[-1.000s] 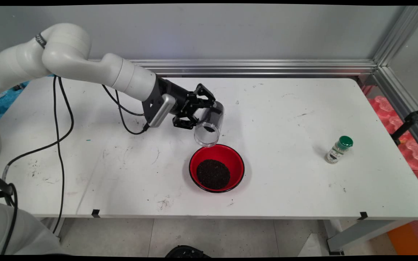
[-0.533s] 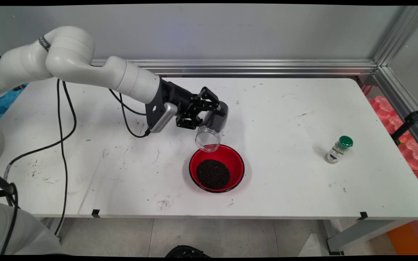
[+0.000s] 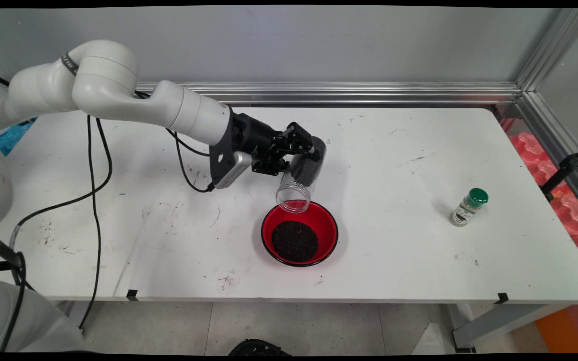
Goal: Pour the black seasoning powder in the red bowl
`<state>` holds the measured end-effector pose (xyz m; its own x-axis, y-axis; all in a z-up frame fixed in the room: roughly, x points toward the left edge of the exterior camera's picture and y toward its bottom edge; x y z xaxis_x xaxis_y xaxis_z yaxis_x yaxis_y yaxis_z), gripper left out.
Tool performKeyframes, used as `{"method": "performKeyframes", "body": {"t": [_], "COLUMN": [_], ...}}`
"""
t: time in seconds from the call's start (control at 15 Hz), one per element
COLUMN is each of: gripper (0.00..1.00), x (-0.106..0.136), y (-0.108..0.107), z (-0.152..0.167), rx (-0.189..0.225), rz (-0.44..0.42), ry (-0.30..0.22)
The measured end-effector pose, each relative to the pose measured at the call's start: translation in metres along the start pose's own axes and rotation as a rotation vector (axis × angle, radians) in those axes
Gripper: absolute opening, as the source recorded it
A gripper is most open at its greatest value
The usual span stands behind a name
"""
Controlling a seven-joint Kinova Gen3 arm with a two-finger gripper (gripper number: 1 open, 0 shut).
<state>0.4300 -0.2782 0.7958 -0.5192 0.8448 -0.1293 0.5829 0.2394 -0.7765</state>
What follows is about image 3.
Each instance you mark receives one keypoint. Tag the tall clear plastic jar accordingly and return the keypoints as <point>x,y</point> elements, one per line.
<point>294,198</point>

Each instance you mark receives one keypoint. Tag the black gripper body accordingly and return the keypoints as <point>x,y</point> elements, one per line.
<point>259,135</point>

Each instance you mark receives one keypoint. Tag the red bubble wrap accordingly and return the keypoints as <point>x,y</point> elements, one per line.
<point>535,150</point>

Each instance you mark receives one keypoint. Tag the upright aluminium frame post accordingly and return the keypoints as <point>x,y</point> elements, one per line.
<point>555,47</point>

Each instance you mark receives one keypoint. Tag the spice bottle with green cap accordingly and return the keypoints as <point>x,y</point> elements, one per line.
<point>468,208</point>

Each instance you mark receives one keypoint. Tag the black chair base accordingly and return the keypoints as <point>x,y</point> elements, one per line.
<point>259,348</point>

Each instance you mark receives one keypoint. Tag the black tape strip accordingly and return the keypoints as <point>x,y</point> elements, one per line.
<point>132,295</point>
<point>502,299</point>

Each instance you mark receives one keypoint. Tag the red bowl with black rim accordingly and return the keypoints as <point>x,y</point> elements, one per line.
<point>326,225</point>

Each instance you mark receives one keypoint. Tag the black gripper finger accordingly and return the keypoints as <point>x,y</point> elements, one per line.
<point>299,136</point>
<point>269,165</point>

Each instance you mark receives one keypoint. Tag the long aluminium frame rail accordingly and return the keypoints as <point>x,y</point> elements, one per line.
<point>369,93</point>

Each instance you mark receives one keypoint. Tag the black seeds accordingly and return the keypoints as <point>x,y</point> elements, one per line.
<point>294,241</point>
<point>305,170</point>

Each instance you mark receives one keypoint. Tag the short aluminium frame rail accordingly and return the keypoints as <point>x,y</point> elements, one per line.
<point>555,135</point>

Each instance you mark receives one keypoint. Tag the orange box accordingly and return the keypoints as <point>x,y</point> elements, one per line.
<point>565,326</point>

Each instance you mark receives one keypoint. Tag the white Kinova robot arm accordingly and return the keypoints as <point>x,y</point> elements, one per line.
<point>118,85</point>

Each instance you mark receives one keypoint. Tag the grey table leg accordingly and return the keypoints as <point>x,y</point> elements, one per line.
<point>74,313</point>
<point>494,321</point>

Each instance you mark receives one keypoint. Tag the blue cloth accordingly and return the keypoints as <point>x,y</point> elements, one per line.
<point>10,136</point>

